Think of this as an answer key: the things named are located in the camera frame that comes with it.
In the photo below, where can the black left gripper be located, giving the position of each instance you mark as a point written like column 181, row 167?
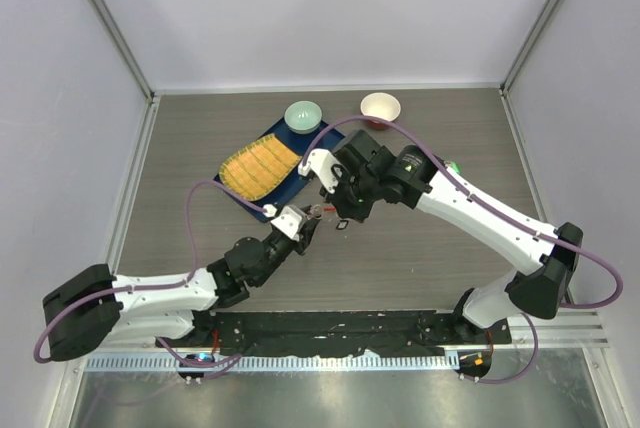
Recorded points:
column 306, row 233

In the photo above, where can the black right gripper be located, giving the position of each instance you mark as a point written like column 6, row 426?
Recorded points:
column 346, row 210

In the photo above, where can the keyring bunch with tags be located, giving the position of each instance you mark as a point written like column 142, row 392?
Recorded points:
column 328, row 212

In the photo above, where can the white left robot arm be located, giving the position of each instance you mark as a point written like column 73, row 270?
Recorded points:
column 96, row 306

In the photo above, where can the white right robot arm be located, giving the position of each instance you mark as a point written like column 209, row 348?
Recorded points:
column 542, row 256

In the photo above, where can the woven bamboo plate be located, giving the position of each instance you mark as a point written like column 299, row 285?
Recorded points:
column 259, row 168

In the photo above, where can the light green bowl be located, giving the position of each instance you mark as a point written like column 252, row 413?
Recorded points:
column 303, row 117

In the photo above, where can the red bowl white inside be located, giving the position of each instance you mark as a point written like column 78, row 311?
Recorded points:
column 380, row 105

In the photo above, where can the key with green tag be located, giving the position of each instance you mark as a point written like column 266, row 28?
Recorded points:
column 453, row 166

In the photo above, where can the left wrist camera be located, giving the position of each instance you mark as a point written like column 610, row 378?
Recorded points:
column 289, row 220

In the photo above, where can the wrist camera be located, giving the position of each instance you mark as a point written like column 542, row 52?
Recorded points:
column 322, row 164
column 289, row 220

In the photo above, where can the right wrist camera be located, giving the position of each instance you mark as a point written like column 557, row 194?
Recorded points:
column 322, row 164

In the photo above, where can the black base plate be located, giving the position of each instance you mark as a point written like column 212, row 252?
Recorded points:
column 337, row 334

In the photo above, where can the white slotted cable duct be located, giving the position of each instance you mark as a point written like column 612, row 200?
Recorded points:
column 164, row 362

